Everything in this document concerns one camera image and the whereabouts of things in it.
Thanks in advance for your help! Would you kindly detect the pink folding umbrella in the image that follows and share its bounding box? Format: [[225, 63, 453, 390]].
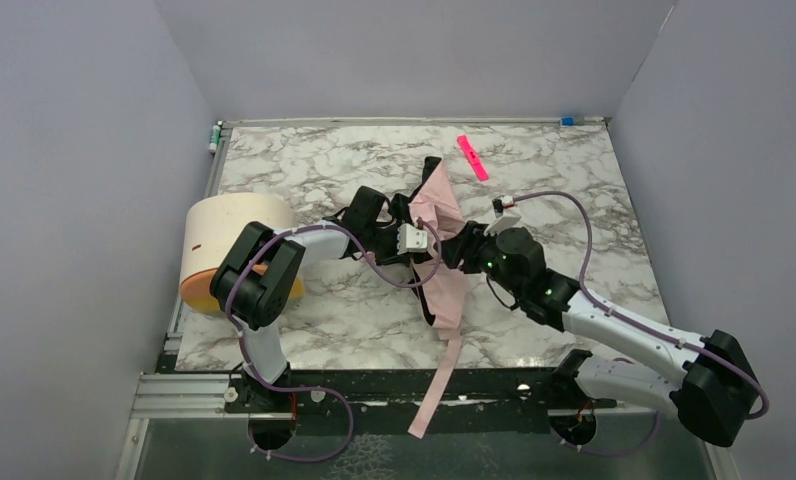
[[395, 156, 468, 439]]

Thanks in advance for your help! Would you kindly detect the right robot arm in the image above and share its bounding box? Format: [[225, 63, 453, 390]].
[[440, 221, 763, 447]]

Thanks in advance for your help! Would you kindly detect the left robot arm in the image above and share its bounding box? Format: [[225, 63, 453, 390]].
[[209, 187, 442, 391]]

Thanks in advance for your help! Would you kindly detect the cream cylindrical umbrella bin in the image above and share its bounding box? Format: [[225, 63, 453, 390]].
[[178, 192, 297, 315]]

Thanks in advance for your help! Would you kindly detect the pink highlighter marker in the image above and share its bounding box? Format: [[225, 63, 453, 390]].
[[456, 135, 489, 182]]

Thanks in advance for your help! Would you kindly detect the green white marker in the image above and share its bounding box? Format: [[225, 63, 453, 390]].
[[208, 124, 221, 154]]

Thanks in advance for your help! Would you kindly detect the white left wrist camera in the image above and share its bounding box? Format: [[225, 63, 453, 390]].
[[397, 223, 431, 255]]

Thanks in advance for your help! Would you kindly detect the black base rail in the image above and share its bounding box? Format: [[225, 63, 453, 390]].
[[225, 366, 618, 439]]

